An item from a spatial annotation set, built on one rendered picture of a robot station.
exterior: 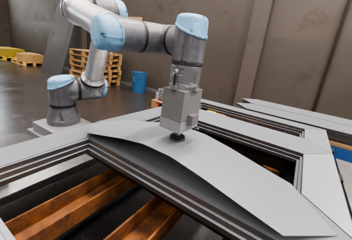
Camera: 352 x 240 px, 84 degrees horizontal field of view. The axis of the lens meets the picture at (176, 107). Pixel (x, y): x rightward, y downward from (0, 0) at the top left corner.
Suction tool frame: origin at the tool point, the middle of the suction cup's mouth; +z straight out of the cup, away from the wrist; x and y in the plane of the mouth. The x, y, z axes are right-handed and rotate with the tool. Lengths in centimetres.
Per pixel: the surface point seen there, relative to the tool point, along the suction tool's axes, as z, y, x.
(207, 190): 5.2, -4.8, -12.9
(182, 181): 5.2, -6.2, -6.9
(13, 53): 65, 235, 979
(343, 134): 6, 84, -43
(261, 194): 2.5, -0.8, -23.0
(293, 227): 3.8, -4.0, -29.5
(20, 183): 22, -24, 41
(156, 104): 82, 243, 216
